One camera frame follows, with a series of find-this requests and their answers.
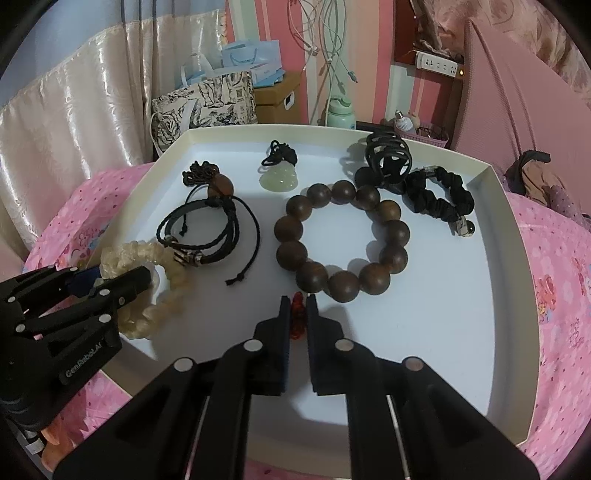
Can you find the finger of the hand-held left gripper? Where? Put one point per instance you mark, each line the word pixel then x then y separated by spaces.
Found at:
pixel 129 286
pixel 81 282

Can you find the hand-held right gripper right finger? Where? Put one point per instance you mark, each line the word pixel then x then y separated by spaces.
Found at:
pixel 316 337

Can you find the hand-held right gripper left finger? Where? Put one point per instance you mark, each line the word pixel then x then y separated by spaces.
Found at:
pixel 284 337

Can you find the small red pendant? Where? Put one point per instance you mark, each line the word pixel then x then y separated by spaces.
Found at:
pixel 298 318

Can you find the white shallow tray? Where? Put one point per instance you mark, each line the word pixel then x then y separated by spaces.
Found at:
pixel 438 286

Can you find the black scrunchie with brooch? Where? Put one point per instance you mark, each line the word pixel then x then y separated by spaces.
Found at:
pixel 431 203

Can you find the person's left hand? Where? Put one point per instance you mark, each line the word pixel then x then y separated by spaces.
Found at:
pixel 53 427

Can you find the black hair claw clip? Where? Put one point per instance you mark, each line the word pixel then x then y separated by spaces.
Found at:
pixel 367 177

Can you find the cream satin curtain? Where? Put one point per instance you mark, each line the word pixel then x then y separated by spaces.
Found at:
pixel 92 115

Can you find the black and white printed bag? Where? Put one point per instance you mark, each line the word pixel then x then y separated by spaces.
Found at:
pixel 217 99

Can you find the green water bottle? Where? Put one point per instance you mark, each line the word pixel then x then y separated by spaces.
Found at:
pixel 340 115

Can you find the pink plastic basket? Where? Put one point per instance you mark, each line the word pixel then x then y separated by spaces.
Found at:
pixel 429 136

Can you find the white light bulb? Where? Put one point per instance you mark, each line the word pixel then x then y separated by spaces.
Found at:
pixel 404 123

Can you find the cardboard box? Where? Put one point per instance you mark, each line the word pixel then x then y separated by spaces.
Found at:
pixel 277 99

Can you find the purple dotted cloth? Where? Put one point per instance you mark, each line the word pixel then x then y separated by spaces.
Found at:
pixel 565 203

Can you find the white power strip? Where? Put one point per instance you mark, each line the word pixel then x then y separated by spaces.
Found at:
pixel 438 62

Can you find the red wooden shelf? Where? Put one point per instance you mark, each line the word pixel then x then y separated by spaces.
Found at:
pixel 404 27

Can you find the pink floral curtain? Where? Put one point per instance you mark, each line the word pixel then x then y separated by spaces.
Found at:
pixel 531 27

